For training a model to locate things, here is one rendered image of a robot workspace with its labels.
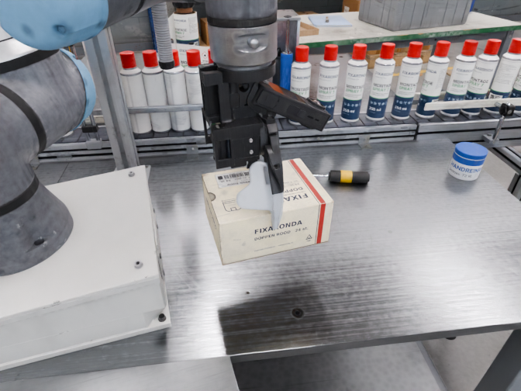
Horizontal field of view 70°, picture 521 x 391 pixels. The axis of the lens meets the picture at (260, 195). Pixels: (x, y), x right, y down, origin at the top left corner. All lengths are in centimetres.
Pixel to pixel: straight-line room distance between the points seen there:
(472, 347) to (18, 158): 163
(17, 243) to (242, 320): 34
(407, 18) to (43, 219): 240
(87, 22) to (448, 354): 161
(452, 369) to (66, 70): 154
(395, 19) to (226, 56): 224
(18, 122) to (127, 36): 489
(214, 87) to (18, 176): 29
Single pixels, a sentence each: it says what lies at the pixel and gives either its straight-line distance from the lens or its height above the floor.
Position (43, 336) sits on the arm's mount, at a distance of 62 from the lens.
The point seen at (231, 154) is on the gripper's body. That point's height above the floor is 111.
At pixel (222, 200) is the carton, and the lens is 51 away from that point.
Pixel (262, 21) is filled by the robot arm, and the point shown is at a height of 125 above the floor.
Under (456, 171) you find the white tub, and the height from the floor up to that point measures 85.
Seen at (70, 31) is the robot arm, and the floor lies 127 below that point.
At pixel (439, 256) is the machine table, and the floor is 83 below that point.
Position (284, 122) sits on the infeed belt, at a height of 88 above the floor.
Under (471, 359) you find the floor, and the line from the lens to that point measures 174.
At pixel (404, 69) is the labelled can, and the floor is 102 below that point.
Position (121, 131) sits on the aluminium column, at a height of 96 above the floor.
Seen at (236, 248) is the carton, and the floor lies 98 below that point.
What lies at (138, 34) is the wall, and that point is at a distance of 544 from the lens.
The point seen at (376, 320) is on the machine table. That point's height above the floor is 83.
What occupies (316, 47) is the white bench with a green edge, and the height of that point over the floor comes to 76.
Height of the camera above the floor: 133
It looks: 36 degrees down
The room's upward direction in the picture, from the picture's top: straight up
